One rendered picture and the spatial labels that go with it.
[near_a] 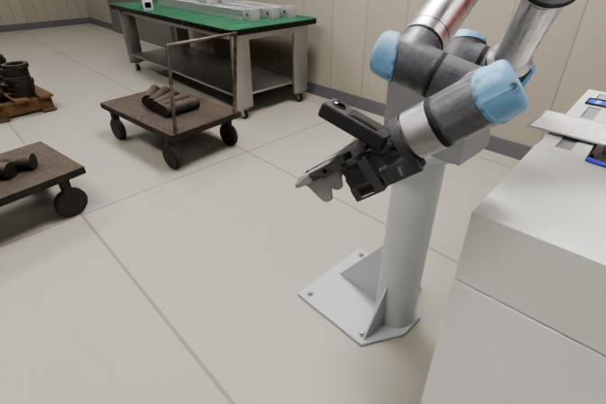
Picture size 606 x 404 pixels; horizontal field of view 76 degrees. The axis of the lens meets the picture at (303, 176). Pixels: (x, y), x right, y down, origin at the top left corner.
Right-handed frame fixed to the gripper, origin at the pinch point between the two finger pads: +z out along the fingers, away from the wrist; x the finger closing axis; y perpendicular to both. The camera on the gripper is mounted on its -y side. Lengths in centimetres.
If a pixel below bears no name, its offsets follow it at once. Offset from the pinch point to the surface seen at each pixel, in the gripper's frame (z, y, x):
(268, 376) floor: 77, 62, 26
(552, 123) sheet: -35, 23, 51
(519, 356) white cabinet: -16.5, 45.0, 2.6
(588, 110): -43, 29, 70
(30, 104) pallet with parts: 328, -161, 155
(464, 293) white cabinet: -12.7, 32.8, 5.2
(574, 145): -37, 27, 41
